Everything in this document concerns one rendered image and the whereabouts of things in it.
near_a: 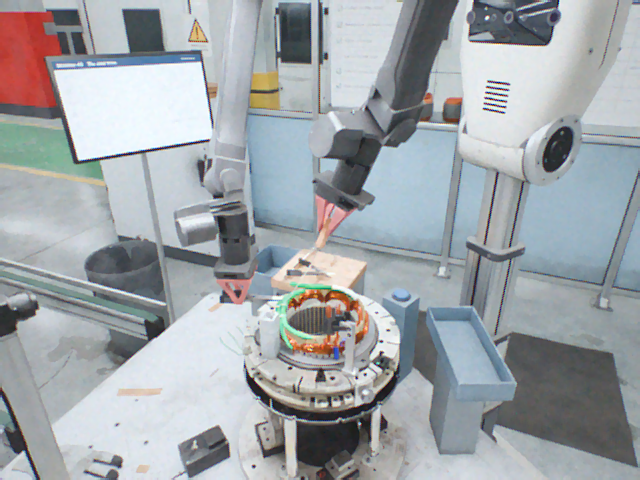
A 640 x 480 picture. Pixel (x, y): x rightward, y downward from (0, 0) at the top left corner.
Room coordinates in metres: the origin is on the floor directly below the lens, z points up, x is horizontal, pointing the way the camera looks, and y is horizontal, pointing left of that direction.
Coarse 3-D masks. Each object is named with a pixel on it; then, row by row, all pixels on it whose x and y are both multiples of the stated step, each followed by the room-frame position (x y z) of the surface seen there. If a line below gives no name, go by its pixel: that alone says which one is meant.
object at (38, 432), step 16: (16, 336) 0.41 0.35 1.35; (0, 352) 0.40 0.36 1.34; (16, 352) 0.41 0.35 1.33; (0, 368) 0.40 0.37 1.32; (16, 368) 0.41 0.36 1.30; (16, 384) 0.40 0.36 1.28; (32, 384) 0.41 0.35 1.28; (16, 400) 0.40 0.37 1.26; (32, 400) 0.41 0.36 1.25; (16, 416) 0.40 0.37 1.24; (32, 416) 0.41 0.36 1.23; (32, 432) 0.40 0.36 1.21; (48, 432) 0.41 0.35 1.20; (32, 448) 0.40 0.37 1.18; (48, 448) 0.41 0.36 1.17; (48, 464) 0.41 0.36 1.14; (64, 464) 0.41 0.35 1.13
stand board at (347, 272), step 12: (300, 252) 1.15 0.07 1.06; (288, 264) 1.08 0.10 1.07; (324, 264) 1.08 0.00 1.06; (336, 264) 1.08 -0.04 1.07; (348, 264) 1.08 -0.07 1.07; (360, 264) 1.08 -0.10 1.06; (276, 276) 1.01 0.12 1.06; (312, 276) 1.01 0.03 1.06; (336, 276) 1.01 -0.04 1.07; (348, 276) 1.01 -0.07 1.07; (360, 276) 1.04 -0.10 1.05; (288, 288) 0.98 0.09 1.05; (300, 288) 0.96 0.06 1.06; (348, 288) 0.96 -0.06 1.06
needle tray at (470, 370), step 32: (448, 320) 0.87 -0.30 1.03; (480, 320) 0.82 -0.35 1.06; (448, 352) 0.76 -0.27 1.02; (480, 352) 0.76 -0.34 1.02; (448, 384) 0.71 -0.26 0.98; (480, 384) 0.63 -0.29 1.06; (512, 384) 0.63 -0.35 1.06; (448, 416) 0.70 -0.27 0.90; (480, 416) 0.71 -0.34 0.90; (448, 448) 0.70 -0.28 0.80
